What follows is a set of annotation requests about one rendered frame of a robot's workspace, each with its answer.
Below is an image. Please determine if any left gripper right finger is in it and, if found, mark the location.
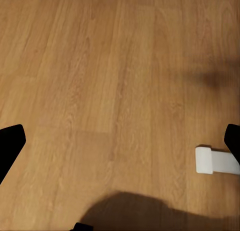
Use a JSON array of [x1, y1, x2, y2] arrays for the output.
[[224, 124, 240, 164]]

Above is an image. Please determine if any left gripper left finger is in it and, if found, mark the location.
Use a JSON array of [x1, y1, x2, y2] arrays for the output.
[[0, 124, 26, 184]]

